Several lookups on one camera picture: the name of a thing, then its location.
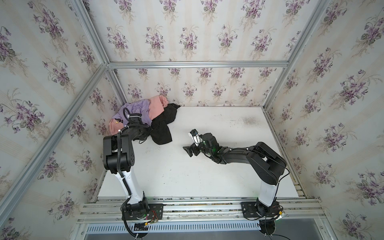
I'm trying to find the aluminium mounting rail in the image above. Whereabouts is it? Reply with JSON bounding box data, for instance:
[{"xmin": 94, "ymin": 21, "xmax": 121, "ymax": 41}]
[{"xmin": 76, "ymin": 198, "xmax": 326, "ymax": 224}]

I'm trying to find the purple cloth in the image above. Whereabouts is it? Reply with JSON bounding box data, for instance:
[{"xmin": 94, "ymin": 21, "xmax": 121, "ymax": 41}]
[{"xmin": 112, "ymin": 100, "xmax": 152, "ymax": 126}]

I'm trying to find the black cloth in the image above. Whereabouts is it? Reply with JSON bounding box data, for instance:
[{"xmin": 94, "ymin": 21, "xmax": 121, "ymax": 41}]
[{"xmin": 140, "ymin": 103, "xmax": 181, "ymax": 145}]

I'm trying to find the pink cloth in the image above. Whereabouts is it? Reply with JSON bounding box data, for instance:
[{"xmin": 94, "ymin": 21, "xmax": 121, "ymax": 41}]
[{"xmin": 109, "ymin": 96, "xmax": 169, "ymax": 135}]

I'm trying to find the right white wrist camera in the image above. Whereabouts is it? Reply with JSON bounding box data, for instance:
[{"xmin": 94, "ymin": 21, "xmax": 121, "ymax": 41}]
[{"xmin": 189, "ymin": 129, "xmax": 203, "ymax": 146}]

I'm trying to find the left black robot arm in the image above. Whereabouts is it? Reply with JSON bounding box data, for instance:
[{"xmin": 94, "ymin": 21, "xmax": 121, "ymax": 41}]
[{"xmin": 103, "ymin": 107, "xmax": 150, "ymax": 220}]

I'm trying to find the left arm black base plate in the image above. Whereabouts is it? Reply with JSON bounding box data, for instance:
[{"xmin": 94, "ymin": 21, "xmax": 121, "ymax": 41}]
[{"xmin": 121, "ymin": 203, "xmax": 164, "ymax": 221}]

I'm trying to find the aluminium cage frame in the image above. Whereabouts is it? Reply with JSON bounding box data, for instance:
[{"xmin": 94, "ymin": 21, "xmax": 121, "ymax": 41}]
[{"xmin": 1, "ymin": 1, "xmax": 330, "ymax": 225}]

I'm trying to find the white perforated cable tray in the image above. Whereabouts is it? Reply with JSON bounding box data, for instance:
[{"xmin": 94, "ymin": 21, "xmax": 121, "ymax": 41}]
[{"xmin": 86, "ymin": 221, "xmax": 261, "ymax": 235}]

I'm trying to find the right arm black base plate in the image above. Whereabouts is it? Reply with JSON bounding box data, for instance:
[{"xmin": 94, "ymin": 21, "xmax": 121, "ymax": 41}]
[{"xmin": 241, "ymin": 200, "xmax": 283, "ymax": 219}]

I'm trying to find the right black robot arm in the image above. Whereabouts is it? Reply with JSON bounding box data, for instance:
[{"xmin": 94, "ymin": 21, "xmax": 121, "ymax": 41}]
[{"xmin": 183, "ymin": 130, "xmax": 290, "ymax": 221}]

